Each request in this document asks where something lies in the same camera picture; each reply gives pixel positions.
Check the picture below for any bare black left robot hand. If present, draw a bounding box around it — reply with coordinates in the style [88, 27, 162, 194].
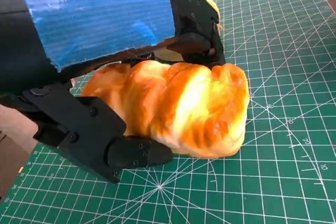
[0, 0, 225, 184]

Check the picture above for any round toy bread bun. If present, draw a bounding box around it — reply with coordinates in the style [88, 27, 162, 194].
[154, 0, 224, 65]

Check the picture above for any rectangular braided toy bread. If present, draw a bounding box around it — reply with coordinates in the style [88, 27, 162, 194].
[81, 60, 250, 159]

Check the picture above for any green cutting mat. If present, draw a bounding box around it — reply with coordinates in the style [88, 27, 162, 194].
[0, 0, 336, 224]

